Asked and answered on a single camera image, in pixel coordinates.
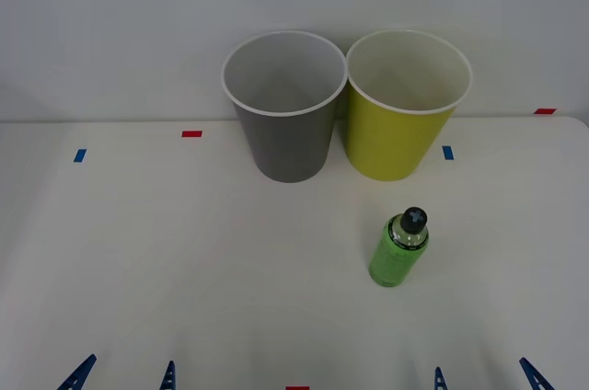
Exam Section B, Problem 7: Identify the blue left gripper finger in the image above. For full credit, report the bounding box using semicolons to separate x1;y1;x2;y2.
56;353;98;390
158;360;178;390

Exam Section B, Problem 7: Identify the green plastic bottle black cap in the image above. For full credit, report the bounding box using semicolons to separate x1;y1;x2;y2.
367;206;431;289

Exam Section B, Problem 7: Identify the yellow-green plastic waste bin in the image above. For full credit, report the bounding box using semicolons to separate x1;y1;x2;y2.
345;29;474;182

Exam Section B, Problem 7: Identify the grey plastic waste bin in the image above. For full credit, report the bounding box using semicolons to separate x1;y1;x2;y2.
220;29;349;184

